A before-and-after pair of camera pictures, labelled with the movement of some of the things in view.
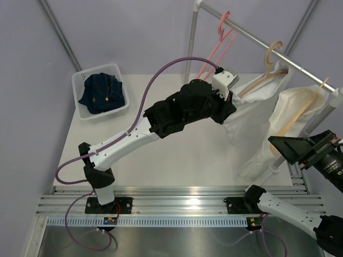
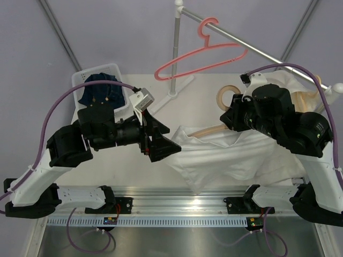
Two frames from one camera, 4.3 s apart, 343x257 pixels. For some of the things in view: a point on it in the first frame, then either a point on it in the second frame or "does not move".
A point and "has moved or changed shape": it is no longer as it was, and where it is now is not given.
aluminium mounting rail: [147, 201] does not move
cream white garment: [296, 108] → [305, 95]
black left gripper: [225, 107] → [161, 146]
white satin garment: [254, 101] has moved or changed shape
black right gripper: [296, 148] → [232, 116]
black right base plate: [241, 205] does not move
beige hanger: [269, 74] → [221, 105]
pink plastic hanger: [222, 35] → [207, 45]
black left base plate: [119, 205] does not move
